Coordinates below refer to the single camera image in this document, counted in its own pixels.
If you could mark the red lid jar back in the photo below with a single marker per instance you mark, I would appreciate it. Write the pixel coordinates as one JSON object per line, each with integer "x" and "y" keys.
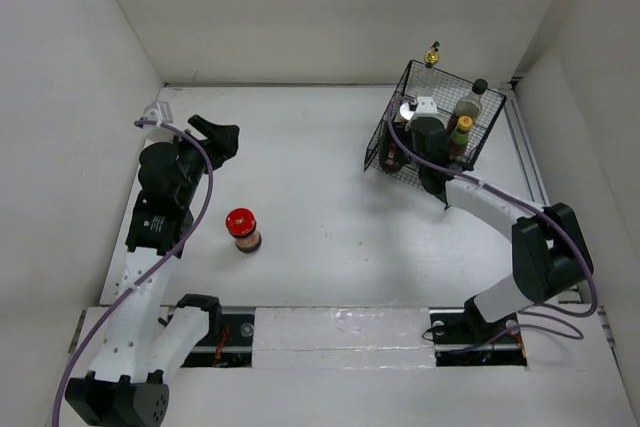
{"x": 392, "y": 159}

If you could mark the silver lid shaker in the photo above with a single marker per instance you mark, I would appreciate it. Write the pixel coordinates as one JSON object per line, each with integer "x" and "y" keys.
{"x": 405, "y": 113}

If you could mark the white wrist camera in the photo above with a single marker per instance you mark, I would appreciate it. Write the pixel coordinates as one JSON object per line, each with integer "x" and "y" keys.
{"x": 425, "y": 106}
{"x": 158, "y": 113}

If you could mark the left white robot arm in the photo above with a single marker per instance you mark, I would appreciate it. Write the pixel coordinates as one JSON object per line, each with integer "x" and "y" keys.
{"x": 119, "y": 373}

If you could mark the red lid jar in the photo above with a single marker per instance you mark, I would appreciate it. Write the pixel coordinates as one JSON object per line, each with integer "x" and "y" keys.
{"x": 392, "y": 159}
{"x": 241, "y": 224}

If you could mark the red lid jar front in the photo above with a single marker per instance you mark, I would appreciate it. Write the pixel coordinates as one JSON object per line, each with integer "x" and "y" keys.
{"x": 241, "y": 224}

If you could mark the green label sauce bottle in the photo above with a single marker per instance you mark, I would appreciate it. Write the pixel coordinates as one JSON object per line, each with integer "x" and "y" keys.
{"x": 459, "y": 137}

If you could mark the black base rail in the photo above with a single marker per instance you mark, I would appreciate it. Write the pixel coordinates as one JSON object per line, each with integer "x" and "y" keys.
{"x": 231, "y": 345}

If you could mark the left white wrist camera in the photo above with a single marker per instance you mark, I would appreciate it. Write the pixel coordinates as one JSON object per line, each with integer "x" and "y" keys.
{"x": 158, "y": 113}

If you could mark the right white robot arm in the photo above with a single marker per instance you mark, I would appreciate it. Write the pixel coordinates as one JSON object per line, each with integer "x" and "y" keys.
{"x": 548, "y": 251}

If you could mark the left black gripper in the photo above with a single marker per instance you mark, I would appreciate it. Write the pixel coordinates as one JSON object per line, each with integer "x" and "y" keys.
{"x": 222, "y": 139}

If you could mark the dark soy sauce bottle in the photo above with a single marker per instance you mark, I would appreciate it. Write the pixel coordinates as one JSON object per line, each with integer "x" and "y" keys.
{"x": 469, "y": 105}

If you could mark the clear glass oil bottle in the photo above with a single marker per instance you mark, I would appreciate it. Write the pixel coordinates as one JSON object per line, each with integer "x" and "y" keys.
{"x": 431, "y": 58}

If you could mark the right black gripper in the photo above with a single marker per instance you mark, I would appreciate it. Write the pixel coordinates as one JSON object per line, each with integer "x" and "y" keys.
{"x": 411, "y": 129}

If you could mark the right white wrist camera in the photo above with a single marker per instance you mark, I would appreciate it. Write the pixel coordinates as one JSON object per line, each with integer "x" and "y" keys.
{"x": 425, "y": 106}

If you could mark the black wire rack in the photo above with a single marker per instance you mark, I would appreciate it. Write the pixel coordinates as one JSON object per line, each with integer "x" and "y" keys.
{"x": 448, "y": 90}

